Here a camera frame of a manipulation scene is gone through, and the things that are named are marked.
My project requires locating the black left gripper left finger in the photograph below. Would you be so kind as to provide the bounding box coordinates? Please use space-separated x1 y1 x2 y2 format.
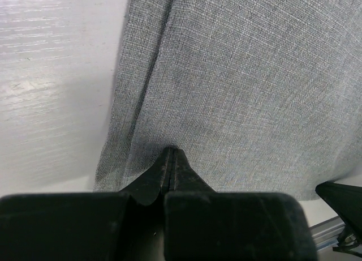
1 148 173 260

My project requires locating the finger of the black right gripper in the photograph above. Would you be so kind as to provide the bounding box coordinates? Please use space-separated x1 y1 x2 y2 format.
315 182 362 238

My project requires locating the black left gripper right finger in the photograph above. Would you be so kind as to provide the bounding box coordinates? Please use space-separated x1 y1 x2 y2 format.
164 149 317 260

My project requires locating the grey cloth napkin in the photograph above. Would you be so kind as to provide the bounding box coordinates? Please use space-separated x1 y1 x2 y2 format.
94 0 361 200

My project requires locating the aluminium rail frame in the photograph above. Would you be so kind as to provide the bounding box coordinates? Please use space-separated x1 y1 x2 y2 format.
309 216 345 251

